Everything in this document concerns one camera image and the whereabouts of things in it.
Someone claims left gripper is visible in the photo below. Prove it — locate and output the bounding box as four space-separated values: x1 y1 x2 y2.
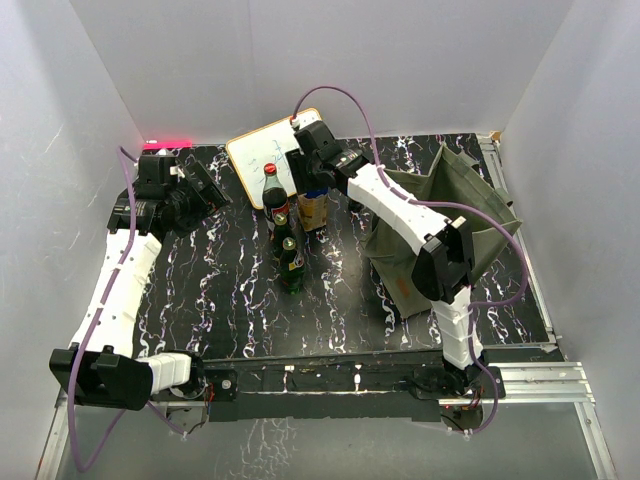
167 163 231 237

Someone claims coca-cola glass bottle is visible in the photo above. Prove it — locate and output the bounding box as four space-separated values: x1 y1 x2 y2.
262 163 290 230

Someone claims blue bottle white cap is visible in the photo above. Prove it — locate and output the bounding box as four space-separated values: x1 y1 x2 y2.
297 188 329 232

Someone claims green glass bottle red label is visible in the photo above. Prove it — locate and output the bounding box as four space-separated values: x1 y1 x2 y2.
279 237 305 294

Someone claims green canvas bag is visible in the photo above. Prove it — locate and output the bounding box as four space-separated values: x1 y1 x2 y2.
362 146 522 317

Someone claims green perrier bottle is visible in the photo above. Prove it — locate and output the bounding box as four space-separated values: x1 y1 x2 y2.
272 212 295 260

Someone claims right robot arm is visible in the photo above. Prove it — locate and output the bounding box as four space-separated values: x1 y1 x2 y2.
286 119 486 397

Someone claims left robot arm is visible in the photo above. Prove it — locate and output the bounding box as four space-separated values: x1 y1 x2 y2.
49 154 230 411

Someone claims yellow framed whiteboard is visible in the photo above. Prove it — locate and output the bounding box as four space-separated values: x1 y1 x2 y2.
225 118 299 210

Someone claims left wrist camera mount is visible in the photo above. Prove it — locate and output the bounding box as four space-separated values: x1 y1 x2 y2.
151 148 183 183

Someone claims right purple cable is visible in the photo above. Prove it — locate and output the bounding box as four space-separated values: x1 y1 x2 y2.
291 85 531 434

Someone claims purple cable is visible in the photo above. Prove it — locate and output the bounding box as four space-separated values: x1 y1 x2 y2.
65 145 191 473
291 85 531 434

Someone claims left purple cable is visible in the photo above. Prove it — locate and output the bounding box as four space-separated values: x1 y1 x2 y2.
65 145 191 473

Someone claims black front table rail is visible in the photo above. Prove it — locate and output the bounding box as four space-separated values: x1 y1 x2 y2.
144 349 566 424

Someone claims aluminium frame rail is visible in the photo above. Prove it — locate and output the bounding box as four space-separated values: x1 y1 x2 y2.
34 364 621 480

